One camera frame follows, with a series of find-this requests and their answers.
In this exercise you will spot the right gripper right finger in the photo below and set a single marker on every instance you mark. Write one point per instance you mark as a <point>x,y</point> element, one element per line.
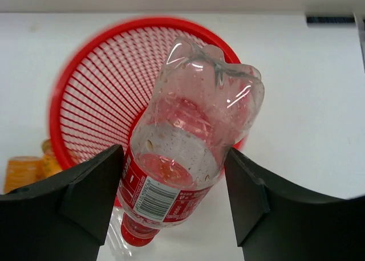
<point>275,219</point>

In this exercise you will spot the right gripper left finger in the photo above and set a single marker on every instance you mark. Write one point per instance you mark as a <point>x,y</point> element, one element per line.
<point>65,216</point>

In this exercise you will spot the clear bottle red label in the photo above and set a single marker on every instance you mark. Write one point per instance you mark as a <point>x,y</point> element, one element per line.
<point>200,107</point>

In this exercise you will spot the large clear plastic bottle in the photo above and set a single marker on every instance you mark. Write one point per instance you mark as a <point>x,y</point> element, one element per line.
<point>120,249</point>

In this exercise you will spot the orange bottle patterned label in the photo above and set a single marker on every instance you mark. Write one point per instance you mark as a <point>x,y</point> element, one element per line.
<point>50,164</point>

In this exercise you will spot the orange juice bottle upright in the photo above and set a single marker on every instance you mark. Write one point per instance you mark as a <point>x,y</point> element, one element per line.
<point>22,171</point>

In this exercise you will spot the red plastic mesh basket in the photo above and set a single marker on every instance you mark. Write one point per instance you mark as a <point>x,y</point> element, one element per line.
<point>107,84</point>

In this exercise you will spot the right black table label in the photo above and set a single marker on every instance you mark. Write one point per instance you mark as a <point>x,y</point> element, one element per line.
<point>311,19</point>

